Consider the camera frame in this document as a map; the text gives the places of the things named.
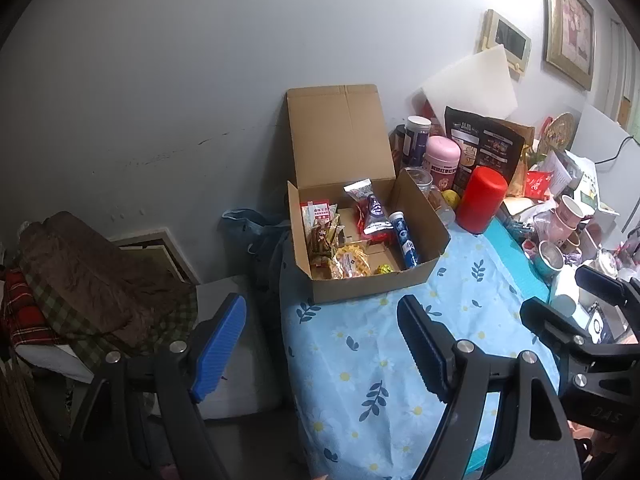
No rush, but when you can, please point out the blue cloth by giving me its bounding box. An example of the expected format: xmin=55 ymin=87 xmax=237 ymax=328
xmin=221 ymin=207 xmax=296 ymax=281

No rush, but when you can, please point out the red white snack packet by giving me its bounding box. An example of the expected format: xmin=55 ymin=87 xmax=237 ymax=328
xmin=300 ymin=201 xmax=338 ymax=231

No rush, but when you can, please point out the white box with round dial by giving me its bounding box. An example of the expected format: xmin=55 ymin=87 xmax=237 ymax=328
xmin=585 ymin=305 xmax=616 ymax=343

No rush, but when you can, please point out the yellow snack packet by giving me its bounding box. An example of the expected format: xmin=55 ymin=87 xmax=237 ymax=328
xmin=327 ymin=245 xmax=373 ymax=280

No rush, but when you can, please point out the round woven plate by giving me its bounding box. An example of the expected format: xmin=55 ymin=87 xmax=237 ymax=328
xmin=542 ymin=112 xmax=577 ymax=153

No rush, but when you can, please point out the white wall vent panel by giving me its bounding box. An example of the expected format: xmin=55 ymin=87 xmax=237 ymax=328
xmin=107 ymin=227 xmax=201 ymax=286

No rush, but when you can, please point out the black cable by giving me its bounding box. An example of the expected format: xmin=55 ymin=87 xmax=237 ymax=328
xmin=592 ymin=135 xmax=640 ymax=166

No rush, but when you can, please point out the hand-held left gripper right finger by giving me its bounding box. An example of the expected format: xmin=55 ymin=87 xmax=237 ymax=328
xmin=397 ymin=295 xmax=583 ymax=480

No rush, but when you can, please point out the person's right hand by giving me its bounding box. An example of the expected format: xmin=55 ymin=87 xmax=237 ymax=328
xmin=567 ymin=417 xmax=640 ymax=466

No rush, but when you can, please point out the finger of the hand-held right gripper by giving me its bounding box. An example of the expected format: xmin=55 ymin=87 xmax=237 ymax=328
xmin=520 ymin=297 xmax=595 ymax=366
xmin=575 ymin=264 xmax=640 ymax=311

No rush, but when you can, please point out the gold framed picture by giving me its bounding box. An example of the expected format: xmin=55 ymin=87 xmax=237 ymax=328
xmin=540 ymin=0 xmax=597 ymax=92

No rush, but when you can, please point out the light blue floral tablecloth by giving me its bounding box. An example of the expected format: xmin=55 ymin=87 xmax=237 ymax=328
xmin=279 ymin=220 xmax=561 ymax=480

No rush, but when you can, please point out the white foam board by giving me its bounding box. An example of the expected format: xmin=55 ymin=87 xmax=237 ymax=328
xmin=411 ymin=44 xmax=519 ymax=118

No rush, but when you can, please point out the green checked cloth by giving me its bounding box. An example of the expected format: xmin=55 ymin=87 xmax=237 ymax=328
xmin=25 ymin=270 xmax=201 ymax=361

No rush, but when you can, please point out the clear glass jar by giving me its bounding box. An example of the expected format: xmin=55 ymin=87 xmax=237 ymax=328
xmin=402 ymin=166 xmax=433 ymax=198

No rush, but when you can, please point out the silver purple snack packet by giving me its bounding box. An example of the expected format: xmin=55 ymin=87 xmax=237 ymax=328
xmin=343 ymin=180 xmax=393 ymax=236

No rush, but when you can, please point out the brown cardboard box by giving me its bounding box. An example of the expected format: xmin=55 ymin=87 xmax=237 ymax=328
xmin=286 ymin=85 xmax=451 ymax=305

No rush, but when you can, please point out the white flat board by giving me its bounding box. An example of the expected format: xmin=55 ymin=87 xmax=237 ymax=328
xmin=575 ymin=105 xmax=636 ymax=161

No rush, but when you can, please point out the wall intercom panel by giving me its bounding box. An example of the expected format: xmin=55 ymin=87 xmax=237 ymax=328
xmin=475 ymin=9 xmax=532 ymax=77

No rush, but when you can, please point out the dark blue jar white lid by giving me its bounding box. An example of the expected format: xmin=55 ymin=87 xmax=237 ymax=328
xmin=402 ymin=116 xmax=432 ymax=168

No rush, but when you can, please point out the brown orange snack bag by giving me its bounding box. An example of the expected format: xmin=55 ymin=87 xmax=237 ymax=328
xmin=507 ymin=142 xmax=533 ymax=198

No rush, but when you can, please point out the blue white tube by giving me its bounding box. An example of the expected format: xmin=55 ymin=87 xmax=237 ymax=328
xmin=389 ymin=211 xmax=422 ymax=270

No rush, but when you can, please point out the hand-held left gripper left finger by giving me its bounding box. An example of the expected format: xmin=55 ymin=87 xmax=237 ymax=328
xmin=60 ymin=292 xmax=248 ymax=480

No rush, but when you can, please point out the brown blanket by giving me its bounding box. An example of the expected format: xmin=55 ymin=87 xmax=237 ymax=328
xmin=17 ymin=210 xmax=181 ymax=346

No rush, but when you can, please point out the steel bowl teal outside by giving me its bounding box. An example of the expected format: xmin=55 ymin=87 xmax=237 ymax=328
xmin=535 ymin=240 xmax=566 ymax=278

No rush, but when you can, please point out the black snack bag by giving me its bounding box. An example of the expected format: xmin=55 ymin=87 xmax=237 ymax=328
xmin=444 ymin=106 xmax=526 ymax=186

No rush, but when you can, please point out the overturned clear glass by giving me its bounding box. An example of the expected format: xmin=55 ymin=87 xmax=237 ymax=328
xmin=427 ymin=187 xmax=457 ymax=226

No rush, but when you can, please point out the red canister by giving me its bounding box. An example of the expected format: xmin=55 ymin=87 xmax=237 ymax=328
xmin=456 ymin=166 xmax=508 ymax=235

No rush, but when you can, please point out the small red packet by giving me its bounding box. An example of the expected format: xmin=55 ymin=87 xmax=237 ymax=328
xmin=525 ymin=170 xmax=553 ymax=198

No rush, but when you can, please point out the red plaid cloth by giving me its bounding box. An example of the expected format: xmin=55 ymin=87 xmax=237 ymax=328
xmin=0 ymin=267 xmax=58 ymax=348

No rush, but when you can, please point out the pink jar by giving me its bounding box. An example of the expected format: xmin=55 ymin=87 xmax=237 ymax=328
xmin=424 ymin=135 xmax=461 ymax=190

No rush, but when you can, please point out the pale green cup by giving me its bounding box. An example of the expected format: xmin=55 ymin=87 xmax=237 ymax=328
xmin=549 ymin=264 xmax=581 ymax=316

